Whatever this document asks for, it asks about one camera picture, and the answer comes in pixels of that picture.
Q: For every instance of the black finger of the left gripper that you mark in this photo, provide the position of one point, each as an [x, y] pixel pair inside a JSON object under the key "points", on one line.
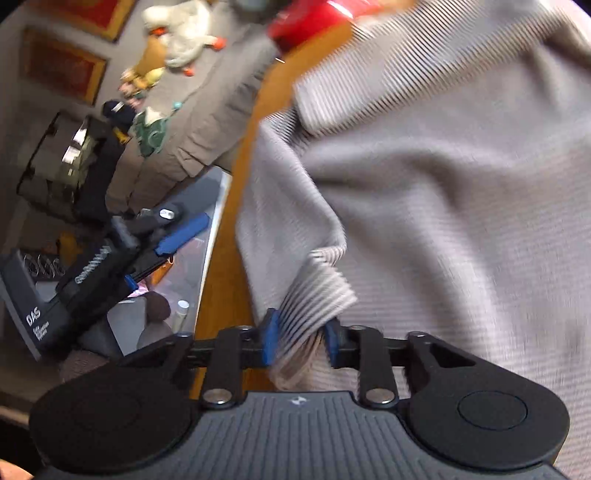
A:
{"points": [[159, 217]]}

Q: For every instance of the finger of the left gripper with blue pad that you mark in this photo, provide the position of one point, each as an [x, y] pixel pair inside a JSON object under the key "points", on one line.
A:
{"points": [[158, 247]]}

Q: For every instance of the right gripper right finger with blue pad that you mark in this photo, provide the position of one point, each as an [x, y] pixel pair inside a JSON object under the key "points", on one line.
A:
{"points": [[372, 355]]}

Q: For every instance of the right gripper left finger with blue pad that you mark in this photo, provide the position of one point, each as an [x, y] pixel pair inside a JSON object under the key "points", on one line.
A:
{"points": [[234, 350]]}

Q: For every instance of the grey striped knit sweater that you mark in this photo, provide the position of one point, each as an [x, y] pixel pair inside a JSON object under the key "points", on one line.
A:
{"points": [[433, 174]]}

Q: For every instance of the green white plush toy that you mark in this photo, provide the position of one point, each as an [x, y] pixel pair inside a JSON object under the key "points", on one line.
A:
{"points": [[150, 130]]}

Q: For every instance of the glass fish tank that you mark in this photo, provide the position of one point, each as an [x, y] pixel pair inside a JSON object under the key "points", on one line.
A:
{"points": [[71, 166]]}

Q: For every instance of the grey fabric sofa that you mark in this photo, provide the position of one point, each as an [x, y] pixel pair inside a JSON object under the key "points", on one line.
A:
{"points": [[207, 118]]}

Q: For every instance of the black cap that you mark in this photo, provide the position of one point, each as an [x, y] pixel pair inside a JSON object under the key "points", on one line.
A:
{"points": [[120, 114]]}

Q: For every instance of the small yellow doll toys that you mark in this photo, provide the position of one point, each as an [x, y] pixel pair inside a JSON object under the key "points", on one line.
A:
{"points": [[133, 84]]}

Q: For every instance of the red framed picture left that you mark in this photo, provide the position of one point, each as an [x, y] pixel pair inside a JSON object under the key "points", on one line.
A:
{"points": [[61, 66]]}

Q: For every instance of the red framed picture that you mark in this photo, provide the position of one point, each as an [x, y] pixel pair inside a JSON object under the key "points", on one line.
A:
{"points": [[61, 66], [102, 18]]}

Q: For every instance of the white duck plush toy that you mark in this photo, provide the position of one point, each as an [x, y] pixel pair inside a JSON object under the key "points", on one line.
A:
{"points": [[176, 36]]}

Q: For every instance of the red framed picture middle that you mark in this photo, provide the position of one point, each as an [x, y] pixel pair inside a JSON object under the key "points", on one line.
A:
{"points": [[102, 18]]}

